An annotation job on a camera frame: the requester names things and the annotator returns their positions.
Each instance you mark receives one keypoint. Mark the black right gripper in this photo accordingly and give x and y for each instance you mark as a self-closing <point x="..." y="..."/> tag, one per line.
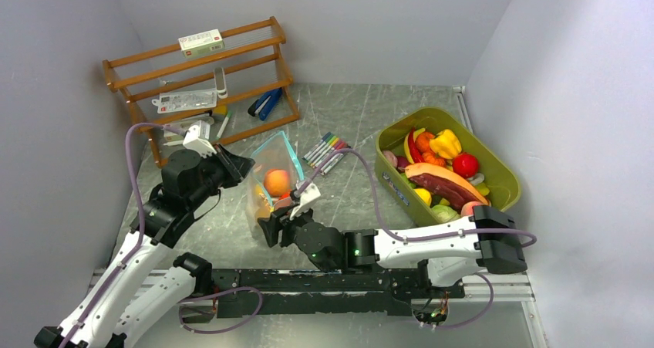
<point x="272" y="224"/>

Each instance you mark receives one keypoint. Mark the clear zip top bag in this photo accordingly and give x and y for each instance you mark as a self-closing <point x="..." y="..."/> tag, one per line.
<point x="275" y="153"/>

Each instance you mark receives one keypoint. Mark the white upright device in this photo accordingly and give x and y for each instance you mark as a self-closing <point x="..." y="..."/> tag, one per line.
<point x="220" y="83"/>

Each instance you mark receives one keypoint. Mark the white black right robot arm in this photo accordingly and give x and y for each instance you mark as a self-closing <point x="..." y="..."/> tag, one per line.
<point x="485" y="240"/>

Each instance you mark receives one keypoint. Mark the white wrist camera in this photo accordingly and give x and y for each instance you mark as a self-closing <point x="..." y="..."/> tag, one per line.
<point x="196" y="139"/>
<point x="303" y="198"/>

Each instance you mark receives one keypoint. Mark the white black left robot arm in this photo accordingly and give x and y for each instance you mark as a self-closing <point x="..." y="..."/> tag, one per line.
<point x="111" y="315"/>

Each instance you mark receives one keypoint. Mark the red toy carrot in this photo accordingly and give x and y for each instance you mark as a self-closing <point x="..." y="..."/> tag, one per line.
<point x="284" y="201"/>

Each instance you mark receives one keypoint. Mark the red toy pomegranate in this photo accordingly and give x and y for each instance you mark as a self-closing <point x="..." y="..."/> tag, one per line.
<point x="466" y="165"/>

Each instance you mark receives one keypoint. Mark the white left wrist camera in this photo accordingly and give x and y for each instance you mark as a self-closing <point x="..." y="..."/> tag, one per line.
<point x="196" y="139"/>

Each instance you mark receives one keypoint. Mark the wooden three-tier rack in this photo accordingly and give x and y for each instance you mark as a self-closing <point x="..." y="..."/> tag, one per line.
<point x="249" y="64"/>

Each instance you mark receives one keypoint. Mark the yellow toy mango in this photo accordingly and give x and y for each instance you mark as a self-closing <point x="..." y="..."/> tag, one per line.
<point x="263" y="207"/>

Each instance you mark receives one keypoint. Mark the white green marker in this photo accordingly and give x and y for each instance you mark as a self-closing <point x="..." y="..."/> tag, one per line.
<point x="223" y="125"/>

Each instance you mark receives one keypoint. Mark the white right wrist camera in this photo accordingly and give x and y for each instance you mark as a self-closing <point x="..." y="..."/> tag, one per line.
<point x="303" y="198"/>

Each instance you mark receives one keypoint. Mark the coloured marker pen set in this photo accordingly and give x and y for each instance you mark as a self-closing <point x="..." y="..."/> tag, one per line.
<point x="320" y="152"/>

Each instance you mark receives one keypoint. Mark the red toy chili pepper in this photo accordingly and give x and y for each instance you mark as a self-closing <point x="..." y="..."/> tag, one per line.
<point x="414" y="155"/>

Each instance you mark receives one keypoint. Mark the small white box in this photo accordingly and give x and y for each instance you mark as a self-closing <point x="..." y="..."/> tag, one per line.
<point x="171" y="138"/>

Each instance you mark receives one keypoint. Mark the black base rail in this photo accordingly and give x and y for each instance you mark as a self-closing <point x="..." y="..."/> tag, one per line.
<point x="301" y="292"/>

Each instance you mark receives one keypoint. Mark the white green box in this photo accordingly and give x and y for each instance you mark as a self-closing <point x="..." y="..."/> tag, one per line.
<point x="201" y="44"/>

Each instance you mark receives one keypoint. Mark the orange toy tangerine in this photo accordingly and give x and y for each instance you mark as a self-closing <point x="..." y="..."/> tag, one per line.
<point x="431" y="158"/>
<point x="422" y="141"/>

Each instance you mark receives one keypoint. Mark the toy peach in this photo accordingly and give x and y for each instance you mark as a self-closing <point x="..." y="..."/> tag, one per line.
<point x="277" y="182"/>
<point x="468" y="208"/>

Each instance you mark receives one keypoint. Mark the green toy cabbage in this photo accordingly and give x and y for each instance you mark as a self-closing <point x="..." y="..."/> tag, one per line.
<point x="443" y="214"/>

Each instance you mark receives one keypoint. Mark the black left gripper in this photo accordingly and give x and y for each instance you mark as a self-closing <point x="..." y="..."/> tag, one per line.
<point x="235" y="167"/>

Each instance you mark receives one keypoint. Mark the orange toy papaya slice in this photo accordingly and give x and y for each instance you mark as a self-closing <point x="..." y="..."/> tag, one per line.
<point x="444" y="183"/>

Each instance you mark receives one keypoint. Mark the flat white package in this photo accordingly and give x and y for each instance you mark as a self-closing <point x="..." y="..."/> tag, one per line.
<point x="173" y="102"/>

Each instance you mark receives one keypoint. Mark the blue stapler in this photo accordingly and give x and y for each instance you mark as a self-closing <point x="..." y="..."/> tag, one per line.
<point x="262" y="107"/>

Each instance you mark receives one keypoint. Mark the olive green plastic bin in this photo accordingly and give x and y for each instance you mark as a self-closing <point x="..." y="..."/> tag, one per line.
<point x="505" y="189"/>

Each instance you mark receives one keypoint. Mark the yellow toy bell pepper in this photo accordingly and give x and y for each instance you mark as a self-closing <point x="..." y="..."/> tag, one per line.
<point x="446" y="144"/>

